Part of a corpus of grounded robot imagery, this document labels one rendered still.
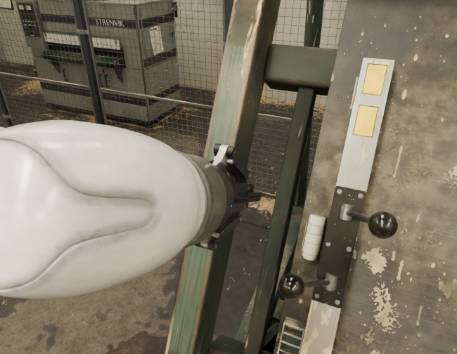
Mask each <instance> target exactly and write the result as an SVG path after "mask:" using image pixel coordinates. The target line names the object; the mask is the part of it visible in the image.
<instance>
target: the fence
mask: <svg viewBox="0 0 457 354"><path fill-rule="evenodd" d="M394 63H395V60H385V59H377V58H363V61H362V65H361V71H360V75H359V81H358V84H357V88H356V94H355V98H354V104H353V108H352V113H351V117H350V121H349V127H348V131H347V137H346V141H345V146H344V150H343V154H342V160H341V164H340V170H339V174H338V177H337V183H336V186H341V187H345V188H351V189H355V190H362V191H365V192H367V188H368V182H369V178H370V175H371V169H372V165H373V160H374V156H375V150H376V146H377V143H378V136H379V133H380V127H381V124H382V118H383V114H384V111H385V104H386V101H387V95H388V91H389V87H390V82H391V78H392V72H393V69H394ZM368 64H372V65H386V66H387V70H386V74H385V80H384V84H383V87H382V93H381V96H375V95H369V94H363V93H362V91H363V85H364V82H365V78H366V72H367V68H368ZM360 105H363V106H369V107H377V108H378V112H377V116H376V120H375V126H374V129H373V135H372V138H370V137H365V136H357V135H354V127H355V123H356V118H357V114H358V111H359V106H360ZM340 311H341V308H336V307H333V306H329V305H327V304H324V303H320V302H318V301H314V300H312V299H311V305H310V309H309V314H308V318H307V324H306V328H305V332H304V338H303V342H302V347H301V351H300V354H331V353H332V349H333V344H334V340H335V334H336V330H337V324H338V321H339V317H340Z"/></svg>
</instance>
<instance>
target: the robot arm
mask: <svg viewBox="0 0 457 354"><path fill-rule="evenodd" d="M213 152H214V156H215V157H214V160H210V161H207V160H205V159H203V158H202V157H199V156H197V155H192V154H187V153H183V152H179V151H177V150H174V149H172V148H171V147H170V146H168V145H167V144H165V143H163V142H161V141H159V140H156V139H154V138H151V137H149V136H146V135H143V134H142V133H137V132H134V131H130V130H126V129H121V128H117V127H114V126H108V125H103V124H95V123H90V122H80V121H72V120H48V121H42V122H32V123H28V124H20V125H16V126H11V127H8V128H3V127H0V296H7V297H12V298H21V299H55V298H64V297H71V296H81V295H85V294H90V293H93V292H96V291H100V290H103V289H107V288H110V287H114V286H117V285H119V284H122V283H125V282H128V281H130V280H133V279H135V278H137V277H140V276H142V275H145V274H146V273H149V272H151V271H152V270H154V269H156V268H158V267H160V266H161V265H163V264H164V263H166V262H168V261H169V260H171V259H172V258H174V257H175V256H176V255H177V254H178V253H179V252H180V251H181V250H183V249H185V248H187V247H189V246H192V245H195V246H197V247H201V248H204V249H209V250H211V251H215V249H216V248H217V246H218V245H219V243H220V241H221V240H223V239H224V238H225V236H227V235H228V234H229V233H230V232H231V231H232V230H233V229H234V228H235V227H236V226H237V225H238V224H239V223H240V222H241V221H242V215H240V211H243V210H244V209H246V208H248V204H249V202H258V201H260V199H261V195H262V192H260V191H257V190H254V188H255V186H254V185H252V184H251V183H247V181H246V180H249V178H250V176H251V174H250V171H249V170H248V168H247V167H246V166H245V165H244V163H242V162H241V160H240V159H239V158H238V156H237V152H236V147H233V146H229V145H222V144H218V143H215V145H214V147H213ZM227 172H228V173H229V174H231V175H232V176H233V177H235V179H234V181H230V180H229V177H228V174H227Z"/></svg>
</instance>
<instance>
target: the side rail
mask: <svg viewBox="0 0 457 354"><path fill-rule="evenodd" d="M280 3H281V0H234V1H233V8H232V11H231V18H230V23H229V26H228V33H227V37H226V43H225V47H224V54H223V58H222V62H221V69H220V73H219V79H218V83H217V89H216V93H215V98H214V104H213V108H212V115H211V119H210V125H209V129H208V133H207V140H206V144H205V151H204V155H203V159H205V160H207V161H210V160H214V157H215V156H214V152H213V147H214V145H215V143H218V144H222V145H229V146H233V147H236V152H237V156H238V158H239V159H240V160H241V162H242V163H244V165H245V166H246V167H247V164H248V160H249V156H250V150H251V146H252V139H253V136H254V132H255V125H256V121H257V115H258V111H259V105H260V101H261V97H262V91H263V87H264V80H263V76H264V69H265V65H266V59H267V55H268V51H269V46H270V45H271V44H272V41H273V35H274V32H275V28H276V21H277V17H278V11H279V7H280ZM234 230H235V228H234V229H233V230H232V231H231V232H230V233H229V234H228V235H227V236H225V238H224V239H223V240H221V241H220V243H219V245H218V246H217V248H216V249H215V251H211V250H209V249H204V248H201V247H197V246H195V245H192V246H189V247H187V248H185V252H184V258H183V262H182V266H181V272H180V276H179V283H178V287H177V291H176V298H175V302H174V308H173V312H172V318H171V323H170V327H169V333H168V337H167V344H166V348H165V354H207V352H208V349H209V347H210V346H211V344H212V337H213V333H214V327H215V323H216V319H217V313H218V309H219V303H220V299H221V293H222V289H223V285H224V278H225V274H226V268H227V264H228V260H229V254H230V250H231V244H232V240H233V234H234Z"/></svg>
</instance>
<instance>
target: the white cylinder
mask: <svg viewBox="0 0 457 354"><path fill-rule="evenodd" d="M325 224H326V217H324V216H319V215H316V214H310V216H309V223H308V226H307V232H306V235H305V241H304V246H303V249H302V255H303V258H305V259H307V260H310V261H315V260H316V259H317V258H318V255H319V251H320V248H321V241H322V238H323V231H324V228H325V227H324V226H325Z"/></svg>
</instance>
